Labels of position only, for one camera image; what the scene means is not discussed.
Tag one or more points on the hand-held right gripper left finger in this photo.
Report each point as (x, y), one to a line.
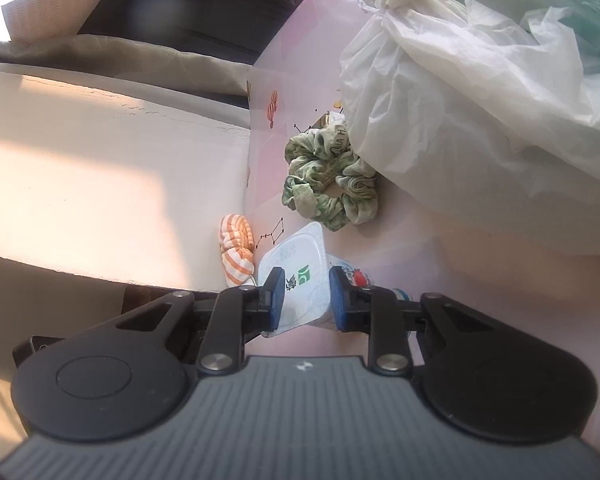
(275, 297)

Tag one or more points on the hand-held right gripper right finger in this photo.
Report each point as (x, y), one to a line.
(338, 301)

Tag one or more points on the white yogurt cup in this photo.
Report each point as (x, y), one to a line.
(305, 270)

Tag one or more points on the orange striped scrunchie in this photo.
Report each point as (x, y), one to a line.
(236, 252)

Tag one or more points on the green scrunchie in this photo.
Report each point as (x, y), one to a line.
(330, 180)

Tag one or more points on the white plastic bag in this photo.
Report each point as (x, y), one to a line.
(480, 90)

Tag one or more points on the beige curtain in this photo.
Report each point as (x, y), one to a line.
(105, 57)

